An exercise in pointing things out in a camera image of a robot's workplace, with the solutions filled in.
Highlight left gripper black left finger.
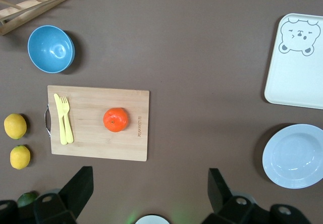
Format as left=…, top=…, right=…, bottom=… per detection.
left=33, top=165, right=94, bottom=224

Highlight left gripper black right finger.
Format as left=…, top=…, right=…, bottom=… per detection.
left=201, top=167, right=268, bottom=224

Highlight orange fruit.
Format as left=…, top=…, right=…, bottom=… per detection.
left=102, top=107, right=130, bottom=133

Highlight pale blue round plate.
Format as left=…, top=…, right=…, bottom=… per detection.
left=261, top=124, right=323, bottom=190

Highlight wooden cutting board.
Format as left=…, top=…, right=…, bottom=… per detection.
left=44, top=85, right=150, bottom=162

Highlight green lime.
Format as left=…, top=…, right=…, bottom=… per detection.
left=17, top=191, right=38, bottom=208

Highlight yellow plastic fork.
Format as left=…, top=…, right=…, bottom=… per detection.
left=60, top=96, right=74, bottom=144

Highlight yellow lemon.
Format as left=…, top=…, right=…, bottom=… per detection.
left=4, top=113, right=27, bottom=140
left=10, top=145, right=31, bottom=170

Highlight yellow plastic knife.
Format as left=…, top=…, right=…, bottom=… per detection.
left=53, top=93, right=68, bottom=145

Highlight cream bear print tray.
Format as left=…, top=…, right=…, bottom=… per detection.
left=264, top=13, right=323, bottom=110

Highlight blue bowl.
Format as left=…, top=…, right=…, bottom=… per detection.
left=27, top=25, right=76, bottom=74

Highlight wooden dish rack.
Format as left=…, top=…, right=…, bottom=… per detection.
left=0, top=0, right=85, bottom=36

